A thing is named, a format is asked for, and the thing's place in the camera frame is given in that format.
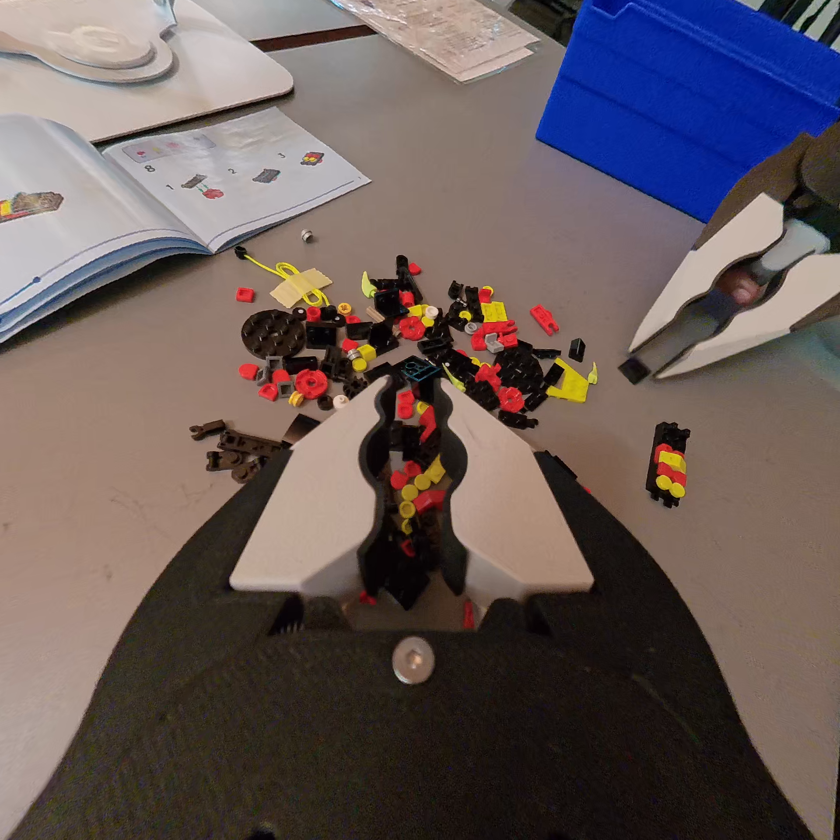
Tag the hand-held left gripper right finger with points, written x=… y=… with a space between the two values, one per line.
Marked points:
x=518 y=525

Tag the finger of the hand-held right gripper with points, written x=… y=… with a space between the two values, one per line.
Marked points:
x=800 y=295
x=715 y=249

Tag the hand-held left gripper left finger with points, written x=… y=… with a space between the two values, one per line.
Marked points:
x=308 y=518

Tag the small black lego brick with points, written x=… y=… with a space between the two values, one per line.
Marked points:
x=634 y=371

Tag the pile of lego pieces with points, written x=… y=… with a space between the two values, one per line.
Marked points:
x=394 y=341

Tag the lego instruction booklet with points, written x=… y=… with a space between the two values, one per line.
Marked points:
x=98 y=216

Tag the black red yellow lego assembly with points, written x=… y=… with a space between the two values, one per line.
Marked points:
x=669 y=463

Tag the person's right hand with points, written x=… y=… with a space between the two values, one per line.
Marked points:
x=741 y=292

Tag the blue plastic bin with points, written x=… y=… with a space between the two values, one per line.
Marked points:
x=656 y=98

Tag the clear plastic bag with papers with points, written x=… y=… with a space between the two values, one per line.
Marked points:
x=446 y=33

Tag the white tablet stand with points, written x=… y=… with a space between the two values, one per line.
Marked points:
x=216 y=72

